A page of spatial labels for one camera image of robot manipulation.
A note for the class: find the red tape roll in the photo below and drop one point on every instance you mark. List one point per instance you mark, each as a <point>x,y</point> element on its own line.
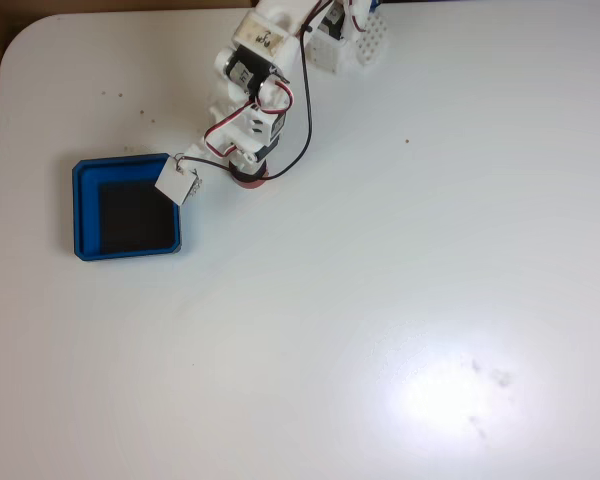
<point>250,184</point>

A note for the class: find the black pad inside box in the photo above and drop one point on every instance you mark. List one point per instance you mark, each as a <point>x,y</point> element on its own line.
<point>135,220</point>

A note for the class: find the blue square box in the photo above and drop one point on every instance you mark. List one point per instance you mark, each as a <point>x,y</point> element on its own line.
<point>87,210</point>

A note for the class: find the small blue clamp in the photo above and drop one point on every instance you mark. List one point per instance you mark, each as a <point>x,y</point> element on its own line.
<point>375,4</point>

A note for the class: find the white square camera board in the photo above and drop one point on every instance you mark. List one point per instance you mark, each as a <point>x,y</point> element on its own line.
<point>176,182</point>

